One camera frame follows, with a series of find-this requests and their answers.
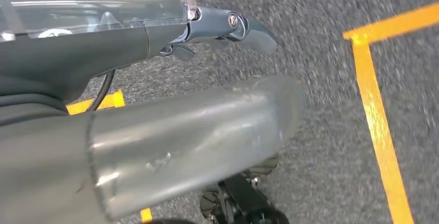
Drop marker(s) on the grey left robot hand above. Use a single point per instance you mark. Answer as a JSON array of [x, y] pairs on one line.
[[154, 147]]

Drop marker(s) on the black robot foot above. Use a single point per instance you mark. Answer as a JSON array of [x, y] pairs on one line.
[[243, 195]]

